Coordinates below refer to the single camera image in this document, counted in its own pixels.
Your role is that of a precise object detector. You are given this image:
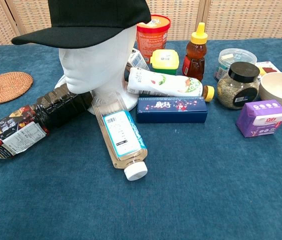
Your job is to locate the small white blue carton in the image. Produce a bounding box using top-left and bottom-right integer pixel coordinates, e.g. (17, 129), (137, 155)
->
(128, 48), (151, 72)

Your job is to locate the green container yellow lid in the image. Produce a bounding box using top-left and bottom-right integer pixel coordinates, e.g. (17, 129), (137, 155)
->
(150, 48), (180, 76)

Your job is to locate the orange instant noodle tub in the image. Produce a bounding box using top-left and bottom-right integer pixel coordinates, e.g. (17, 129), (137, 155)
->
(136, 14), (171, 63)

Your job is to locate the beige bowl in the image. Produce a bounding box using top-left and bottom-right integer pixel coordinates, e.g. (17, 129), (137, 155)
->
(258, 72), (282, 112)

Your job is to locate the long dark blue box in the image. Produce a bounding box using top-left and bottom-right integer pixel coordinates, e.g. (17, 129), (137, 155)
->
(136, 96), (209, 124)

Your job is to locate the clear bottle blue label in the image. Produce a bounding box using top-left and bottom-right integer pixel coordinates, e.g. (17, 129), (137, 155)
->
(90, 91), (148, 182)

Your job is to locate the purple soap box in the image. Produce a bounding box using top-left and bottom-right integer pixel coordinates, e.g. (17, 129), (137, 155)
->
(236, 99), (282, 138)

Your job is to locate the white floral bottle yellow cap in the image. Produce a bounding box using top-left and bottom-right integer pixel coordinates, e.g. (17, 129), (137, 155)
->
(127, 66), (215, 103)

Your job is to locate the glass jar black lid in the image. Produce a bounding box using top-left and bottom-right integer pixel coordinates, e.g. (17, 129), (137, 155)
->
(217, 61), (261, 110)

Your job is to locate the dark tea bottle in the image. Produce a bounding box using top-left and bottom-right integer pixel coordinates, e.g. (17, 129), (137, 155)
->
(0, 83), (93, 163)

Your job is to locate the woven folding screen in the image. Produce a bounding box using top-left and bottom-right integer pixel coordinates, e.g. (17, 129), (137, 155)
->
(0, 0), (282, 46)

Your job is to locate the clear round plastic container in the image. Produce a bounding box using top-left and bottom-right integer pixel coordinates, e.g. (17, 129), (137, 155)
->
(214, 48), (258, 82)

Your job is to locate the white foam mannequin head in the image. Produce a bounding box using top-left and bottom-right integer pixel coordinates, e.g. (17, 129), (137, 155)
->
(54, 23), (138, 112)

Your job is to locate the blue tablecloth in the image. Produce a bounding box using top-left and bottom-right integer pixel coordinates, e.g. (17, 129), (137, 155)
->
(0, 37), (282, 240)

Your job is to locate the honey bottle yellow cap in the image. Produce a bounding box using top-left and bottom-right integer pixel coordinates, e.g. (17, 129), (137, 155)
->
(182, 22), (208, 81)

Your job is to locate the woven rattan coaster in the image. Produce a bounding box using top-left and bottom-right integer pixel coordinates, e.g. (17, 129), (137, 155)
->
(0, 71), (34, 105)

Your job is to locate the red yellow snack packet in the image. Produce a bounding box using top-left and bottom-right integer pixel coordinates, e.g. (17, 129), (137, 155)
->
(255, 60), (281, 76)

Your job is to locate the black baseball cap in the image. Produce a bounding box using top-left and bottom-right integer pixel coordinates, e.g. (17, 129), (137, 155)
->
(11, 0), (152, 49)

